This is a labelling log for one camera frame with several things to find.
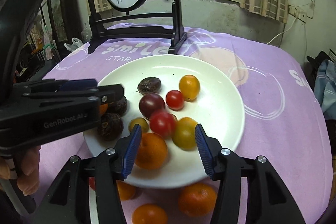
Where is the blue clothing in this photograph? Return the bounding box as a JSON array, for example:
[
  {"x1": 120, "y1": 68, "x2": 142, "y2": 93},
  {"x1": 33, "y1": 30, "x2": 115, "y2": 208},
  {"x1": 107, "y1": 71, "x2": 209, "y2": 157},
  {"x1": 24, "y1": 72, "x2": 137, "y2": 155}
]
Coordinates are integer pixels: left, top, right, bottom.
[{"x1": 314, "y1": 59, "x2": 336, "y2": 114}]

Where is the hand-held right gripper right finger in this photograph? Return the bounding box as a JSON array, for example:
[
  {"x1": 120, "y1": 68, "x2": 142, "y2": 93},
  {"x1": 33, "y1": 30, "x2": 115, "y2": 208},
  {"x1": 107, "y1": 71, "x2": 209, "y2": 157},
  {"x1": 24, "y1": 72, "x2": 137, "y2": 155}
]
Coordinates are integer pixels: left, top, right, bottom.
[{"x1": 195, "y1": 123, "x2": 306, "y2": 224}]

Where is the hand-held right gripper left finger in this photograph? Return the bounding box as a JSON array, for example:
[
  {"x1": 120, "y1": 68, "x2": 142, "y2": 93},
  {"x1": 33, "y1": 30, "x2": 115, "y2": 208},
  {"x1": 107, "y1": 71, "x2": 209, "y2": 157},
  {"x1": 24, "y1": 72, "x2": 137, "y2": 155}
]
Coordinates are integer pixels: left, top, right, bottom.
[{"x1": 39, "y1": 124, "x2": 143, "y2": 224}]

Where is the green jujube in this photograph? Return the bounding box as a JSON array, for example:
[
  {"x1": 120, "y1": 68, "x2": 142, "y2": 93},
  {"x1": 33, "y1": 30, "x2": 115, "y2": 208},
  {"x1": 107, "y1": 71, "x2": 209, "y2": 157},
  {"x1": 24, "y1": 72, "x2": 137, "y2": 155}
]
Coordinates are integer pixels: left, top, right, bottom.
[{"x1": 128, "y1": 117, "x2": 149, "y2": 134}]

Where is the person's left hand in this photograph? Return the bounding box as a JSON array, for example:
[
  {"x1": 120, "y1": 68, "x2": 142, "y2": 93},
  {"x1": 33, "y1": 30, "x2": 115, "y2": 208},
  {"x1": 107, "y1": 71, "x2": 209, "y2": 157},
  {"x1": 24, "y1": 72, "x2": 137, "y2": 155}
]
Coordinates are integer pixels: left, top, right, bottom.
[{"x1": 0, "y1": 147, "x2": 40, "y2": 196}]

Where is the white plastic bag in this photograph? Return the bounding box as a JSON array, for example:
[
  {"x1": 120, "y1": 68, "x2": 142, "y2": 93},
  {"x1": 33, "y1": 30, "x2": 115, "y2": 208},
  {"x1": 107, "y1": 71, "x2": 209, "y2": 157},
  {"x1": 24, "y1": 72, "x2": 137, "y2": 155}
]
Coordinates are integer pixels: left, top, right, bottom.
[{"x1": 64, "y1": 38, "x2": 84, "y2": 52}]

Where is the purple printed tablecloth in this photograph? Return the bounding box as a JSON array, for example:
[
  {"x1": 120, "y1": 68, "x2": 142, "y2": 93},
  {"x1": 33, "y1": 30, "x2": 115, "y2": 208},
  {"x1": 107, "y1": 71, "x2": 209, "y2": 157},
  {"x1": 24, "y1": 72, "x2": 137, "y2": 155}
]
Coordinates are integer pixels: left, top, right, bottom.
[{"x1": 34, "y1": 23, "x2": 330, "y2": 224}]

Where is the green-orange mandarin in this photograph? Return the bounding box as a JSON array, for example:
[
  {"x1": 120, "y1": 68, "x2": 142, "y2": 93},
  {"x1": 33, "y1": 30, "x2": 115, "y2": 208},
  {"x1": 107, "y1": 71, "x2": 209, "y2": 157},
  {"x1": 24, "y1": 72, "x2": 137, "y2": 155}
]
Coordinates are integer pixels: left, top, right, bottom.
[{"x1": 172, "y1": 117, "x2": 200, "y2": 150}]

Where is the yellow-orange tomato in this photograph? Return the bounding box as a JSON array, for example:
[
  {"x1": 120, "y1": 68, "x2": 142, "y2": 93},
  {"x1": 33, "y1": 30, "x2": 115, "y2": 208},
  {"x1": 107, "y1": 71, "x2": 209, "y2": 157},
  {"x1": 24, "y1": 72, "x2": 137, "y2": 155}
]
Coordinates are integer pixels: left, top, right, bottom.
[{"x1": 179, "y1": 75, "x2": 200, "y2": 102}]

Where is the white oval plate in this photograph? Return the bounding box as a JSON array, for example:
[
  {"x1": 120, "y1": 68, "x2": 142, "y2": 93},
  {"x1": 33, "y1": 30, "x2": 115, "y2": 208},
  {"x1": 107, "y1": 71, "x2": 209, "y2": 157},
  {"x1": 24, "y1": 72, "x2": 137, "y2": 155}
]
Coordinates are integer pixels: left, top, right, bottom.
[{"x1": 83, "y1": 55, "x2": 246, "y2": 189}]

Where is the dark red tomato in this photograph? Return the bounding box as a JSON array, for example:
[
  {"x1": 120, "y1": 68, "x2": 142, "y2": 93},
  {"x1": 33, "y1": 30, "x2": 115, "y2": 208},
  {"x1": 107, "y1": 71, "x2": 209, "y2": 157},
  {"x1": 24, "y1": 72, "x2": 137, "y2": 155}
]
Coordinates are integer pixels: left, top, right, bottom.
[{"x1": 139, "y1": 93, "x2": 166, "y2": 119}]

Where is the white cable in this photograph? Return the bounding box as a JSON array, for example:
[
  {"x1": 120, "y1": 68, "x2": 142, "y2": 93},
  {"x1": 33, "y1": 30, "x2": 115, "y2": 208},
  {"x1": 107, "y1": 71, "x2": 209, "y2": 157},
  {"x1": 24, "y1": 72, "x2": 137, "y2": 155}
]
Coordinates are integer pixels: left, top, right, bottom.
[{"x1": 270, "y1": 17, "x2": 298, "y2": 42}]

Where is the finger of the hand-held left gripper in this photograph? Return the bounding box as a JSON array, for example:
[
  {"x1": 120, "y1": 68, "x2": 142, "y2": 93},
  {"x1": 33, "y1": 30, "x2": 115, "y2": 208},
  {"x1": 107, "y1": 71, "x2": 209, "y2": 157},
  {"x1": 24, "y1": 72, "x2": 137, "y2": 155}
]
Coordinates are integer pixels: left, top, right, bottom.
[
  {"x1": 13, "y1": 79, "x2": 98, "y2": 95},
  {"x1": 22, "y1": 84, "x2": 124, "y2": 109}
]

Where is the dark passion fruit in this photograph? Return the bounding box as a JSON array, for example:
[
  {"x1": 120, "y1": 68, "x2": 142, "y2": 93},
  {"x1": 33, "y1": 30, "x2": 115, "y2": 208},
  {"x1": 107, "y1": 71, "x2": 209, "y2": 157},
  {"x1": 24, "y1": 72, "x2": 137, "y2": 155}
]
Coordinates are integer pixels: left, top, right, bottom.
[
  {"x1": 137, "y1": 77, "x2": 162, "y2": 94},
  {"x1": 97, "y1": 112, "x2": 124, "y2": 141},
  {"x1": 106, "y1": 95, "x2": 128, "y2": 117}
]

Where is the wall power strip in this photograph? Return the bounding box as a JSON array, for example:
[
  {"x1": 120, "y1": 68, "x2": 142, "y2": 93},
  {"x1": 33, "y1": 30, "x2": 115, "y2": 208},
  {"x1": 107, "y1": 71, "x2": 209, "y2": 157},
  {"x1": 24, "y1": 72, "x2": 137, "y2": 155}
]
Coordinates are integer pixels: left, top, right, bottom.
[{"x1": 288, "y1": 5, "x2": 307, "y2": 23}]

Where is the large orange mandarin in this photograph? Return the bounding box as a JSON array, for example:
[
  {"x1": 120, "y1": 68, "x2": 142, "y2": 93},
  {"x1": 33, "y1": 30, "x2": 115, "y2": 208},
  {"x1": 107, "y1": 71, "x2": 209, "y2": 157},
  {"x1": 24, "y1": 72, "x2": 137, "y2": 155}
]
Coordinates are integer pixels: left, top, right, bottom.
[{"x1": 134, "y1": 133, "x2": 168, "y2": 170}]

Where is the round painted screen black stand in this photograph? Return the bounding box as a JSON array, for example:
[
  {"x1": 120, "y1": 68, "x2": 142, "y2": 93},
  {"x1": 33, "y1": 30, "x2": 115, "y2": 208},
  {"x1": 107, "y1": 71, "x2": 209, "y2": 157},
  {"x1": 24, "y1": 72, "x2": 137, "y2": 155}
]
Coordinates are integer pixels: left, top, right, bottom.
[{"x1": 83, "y1": 0, "x2": 187, "y2": 54}]

